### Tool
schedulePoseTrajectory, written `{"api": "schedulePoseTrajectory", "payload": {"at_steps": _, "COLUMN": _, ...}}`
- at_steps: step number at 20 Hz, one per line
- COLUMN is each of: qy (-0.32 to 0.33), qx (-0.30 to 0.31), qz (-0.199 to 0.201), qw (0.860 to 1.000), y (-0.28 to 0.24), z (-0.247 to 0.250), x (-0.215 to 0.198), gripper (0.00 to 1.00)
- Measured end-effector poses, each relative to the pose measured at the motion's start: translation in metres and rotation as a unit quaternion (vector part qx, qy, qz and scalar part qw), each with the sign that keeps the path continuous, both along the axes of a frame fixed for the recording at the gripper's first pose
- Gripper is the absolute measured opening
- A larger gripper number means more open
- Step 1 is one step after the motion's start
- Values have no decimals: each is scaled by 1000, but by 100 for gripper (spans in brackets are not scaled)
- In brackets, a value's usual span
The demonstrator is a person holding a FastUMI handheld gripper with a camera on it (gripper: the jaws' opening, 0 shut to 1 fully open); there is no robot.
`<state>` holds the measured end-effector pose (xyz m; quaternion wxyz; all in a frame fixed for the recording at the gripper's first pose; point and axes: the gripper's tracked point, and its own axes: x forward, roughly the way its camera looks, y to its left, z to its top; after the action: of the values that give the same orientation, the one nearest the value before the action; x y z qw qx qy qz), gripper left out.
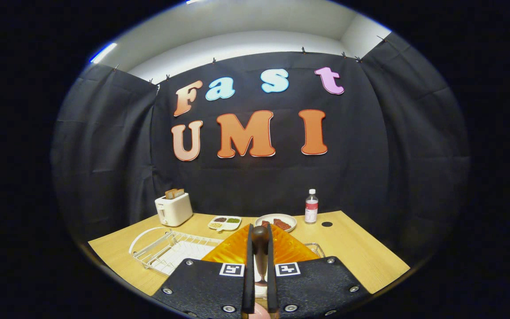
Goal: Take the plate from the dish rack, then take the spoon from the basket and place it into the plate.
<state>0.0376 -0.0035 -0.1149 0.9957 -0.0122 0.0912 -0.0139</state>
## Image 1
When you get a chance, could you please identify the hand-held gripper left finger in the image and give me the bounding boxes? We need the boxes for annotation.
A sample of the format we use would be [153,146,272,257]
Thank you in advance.
[152,224,255,319]

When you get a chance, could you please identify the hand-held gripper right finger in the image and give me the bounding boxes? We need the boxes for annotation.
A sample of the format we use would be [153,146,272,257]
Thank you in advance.
[266,224,371,319]

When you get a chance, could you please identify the silver wire basket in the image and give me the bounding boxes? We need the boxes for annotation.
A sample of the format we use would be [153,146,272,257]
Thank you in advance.
[304,242,327,259]

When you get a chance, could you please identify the pink plate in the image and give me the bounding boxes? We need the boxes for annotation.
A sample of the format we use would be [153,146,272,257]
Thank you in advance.
[247,303,274,319]

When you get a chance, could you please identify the white wire dish rack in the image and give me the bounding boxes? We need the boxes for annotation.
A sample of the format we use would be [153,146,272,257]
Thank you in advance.
[129,227,224,276]

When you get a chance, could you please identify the dark brown spoon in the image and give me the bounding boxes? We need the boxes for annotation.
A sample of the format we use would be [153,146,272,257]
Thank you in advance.
[251,226,270,286]

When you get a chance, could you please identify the white divided dish with beans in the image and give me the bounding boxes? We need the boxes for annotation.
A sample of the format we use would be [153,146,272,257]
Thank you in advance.
[208,215,242,233]

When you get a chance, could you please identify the white plate with meat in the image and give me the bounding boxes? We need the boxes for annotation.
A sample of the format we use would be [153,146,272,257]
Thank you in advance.
[255,214,297,233]

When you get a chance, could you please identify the white drip tray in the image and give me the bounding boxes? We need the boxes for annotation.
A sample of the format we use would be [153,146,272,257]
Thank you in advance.
[151,239,224,275]

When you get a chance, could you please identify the clear bottle with red label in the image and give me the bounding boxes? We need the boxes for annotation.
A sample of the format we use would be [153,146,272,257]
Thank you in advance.
[305,189,319,224]

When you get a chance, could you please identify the white toaster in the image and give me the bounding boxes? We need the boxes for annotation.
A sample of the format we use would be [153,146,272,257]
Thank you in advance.
[155,192,193,227]

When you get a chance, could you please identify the black backdrop cloth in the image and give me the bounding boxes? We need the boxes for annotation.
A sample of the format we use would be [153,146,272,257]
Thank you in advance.
[51,31,470,262]

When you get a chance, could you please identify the row of black cloth clips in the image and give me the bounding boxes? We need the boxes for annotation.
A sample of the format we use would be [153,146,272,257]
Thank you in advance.
[113,35,388,85]

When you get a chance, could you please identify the long ceiling light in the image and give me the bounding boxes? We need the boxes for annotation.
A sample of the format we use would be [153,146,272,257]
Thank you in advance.
[89,42,117,64]

